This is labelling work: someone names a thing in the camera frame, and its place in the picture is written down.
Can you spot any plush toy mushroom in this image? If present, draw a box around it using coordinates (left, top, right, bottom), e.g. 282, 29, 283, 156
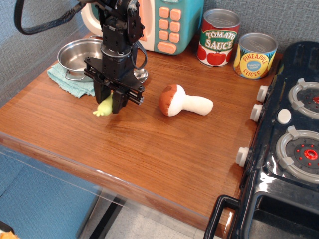
159, 84, 213, 117

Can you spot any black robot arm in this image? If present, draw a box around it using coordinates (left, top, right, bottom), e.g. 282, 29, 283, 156
84, 0, 145, 114

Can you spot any orange object at corner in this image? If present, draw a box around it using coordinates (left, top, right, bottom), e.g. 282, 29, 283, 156
0, 221, 19, 239

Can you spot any teal toy microwave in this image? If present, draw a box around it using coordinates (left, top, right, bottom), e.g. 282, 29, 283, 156
81, 0, 204, 55

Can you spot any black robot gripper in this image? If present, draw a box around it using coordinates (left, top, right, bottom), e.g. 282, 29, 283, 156
84, 48, 145, 114

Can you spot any pineapple slices can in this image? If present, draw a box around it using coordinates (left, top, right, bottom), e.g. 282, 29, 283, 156
233, 32, 278, 79

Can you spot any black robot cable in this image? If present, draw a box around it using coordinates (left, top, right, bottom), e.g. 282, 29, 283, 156
13, 0, 86, 35

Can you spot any tomato sauce can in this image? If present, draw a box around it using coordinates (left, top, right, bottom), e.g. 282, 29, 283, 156
197, 8, 241, 67

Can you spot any yellow handled metal spoon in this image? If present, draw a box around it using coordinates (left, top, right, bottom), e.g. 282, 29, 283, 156
93, 81, 144, 117

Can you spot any small steel pot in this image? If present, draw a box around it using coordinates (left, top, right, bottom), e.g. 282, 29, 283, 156
57, 35, 102, 82

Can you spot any teal folded cloth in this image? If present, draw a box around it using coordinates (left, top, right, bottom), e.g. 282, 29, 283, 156
47, 63, 95, 98

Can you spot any black toy stove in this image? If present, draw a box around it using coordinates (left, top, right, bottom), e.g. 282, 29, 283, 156
204, 41, 319, 239

